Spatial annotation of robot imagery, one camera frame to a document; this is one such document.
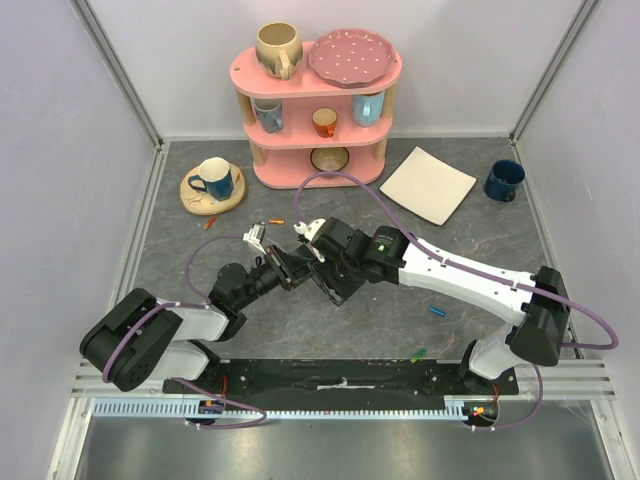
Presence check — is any pink three-tier shelf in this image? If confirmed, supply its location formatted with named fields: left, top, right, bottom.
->
left=230, top=48, right=403, bottom=189

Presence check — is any green battery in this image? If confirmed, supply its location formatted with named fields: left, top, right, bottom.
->
left=410, top=348, right=426, bottom=363

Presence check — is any beige ceramic mug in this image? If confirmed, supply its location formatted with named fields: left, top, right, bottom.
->
left=255, top=22, right=304, bottom=80

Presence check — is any pink dotted plate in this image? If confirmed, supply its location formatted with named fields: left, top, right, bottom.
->
left=308, top=28, right=398, bottom=89

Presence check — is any white cable duct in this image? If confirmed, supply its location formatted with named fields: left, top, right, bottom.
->
left=92, top=398, right=468, bottom=421

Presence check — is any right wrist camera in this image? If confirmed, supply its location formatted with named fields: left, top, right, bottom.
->
left=294, top=218, right=326, bottom=262

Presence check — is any light blue mug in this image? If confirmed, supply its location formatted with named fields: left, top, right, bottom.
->
left=352, top=91, right=385, bottom=127

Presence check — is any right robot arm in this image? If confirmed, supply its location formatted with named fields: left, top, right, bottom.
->
left=294, top=217, right=570, bottom=394

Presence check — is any red orange battery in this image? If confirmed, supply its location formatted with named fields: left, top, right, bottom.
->
left=203, top=216, right=216, bottom=230

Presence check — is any small orange cup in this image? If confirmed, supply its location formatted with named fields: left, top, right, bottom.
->
left=312, top=107, right=338, bottom=138

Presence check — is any dark blue mug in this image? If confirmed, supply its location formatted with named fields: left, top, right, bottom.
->
left=483, top=159, right=525, bottom=203

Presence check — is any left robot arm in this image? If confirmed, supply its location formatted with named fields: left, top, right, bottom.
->
left=79, top=245, right=315, bottom=392

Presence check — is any beige round saucer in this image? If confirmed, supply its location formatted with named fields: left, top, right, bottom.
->
left=180, top=164, right=247, bottom=216

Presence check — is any blue mug cream interior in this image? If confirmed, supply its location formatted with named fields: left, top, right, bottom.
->
left=187, top=157, right=234, bottom=201

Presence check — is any blue metallic battery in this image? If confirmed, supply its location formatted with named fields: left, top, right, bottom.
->
left=428, top=306, right=446, bottom=317

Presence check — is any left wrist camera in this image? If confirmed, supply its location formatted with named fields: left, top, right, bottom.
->
left=242, top=222, right=266, bottom=255

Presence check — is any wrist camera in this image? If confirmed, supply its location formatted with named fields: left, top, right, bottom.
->
left=242, top=222, right=266, bottom=255
left=294, top=218, right=326, bottom=262

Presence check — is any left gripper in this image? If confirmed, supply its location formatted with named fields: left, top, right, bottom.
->
left=235, top=243, right=314, bottom=309

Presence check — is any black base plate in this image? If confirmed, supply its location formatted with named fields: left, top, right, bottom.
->
left=192, top=359, right=519, bottom=410

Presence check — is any black remote control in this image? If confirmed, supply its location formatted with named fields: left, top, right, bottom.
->
left=309, top=259, right=359, bottom=306

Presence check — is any grey blue mug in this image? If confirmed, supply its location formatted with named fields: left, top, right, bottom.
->
left=253, top=98, right=284, bottom=134

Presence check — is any dark patterned bowl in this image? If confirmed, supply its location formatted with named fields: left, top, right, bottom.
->
left=309, top=147, right=350, bottom=173

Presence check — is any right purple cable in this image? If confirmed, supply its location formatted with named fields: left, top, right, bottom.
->
left=292, top=170, right=620, bottom=431

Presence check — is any square white plate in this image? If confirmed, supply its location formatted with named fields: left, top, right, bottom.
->
left=379, top=147, right=477, bottom=226

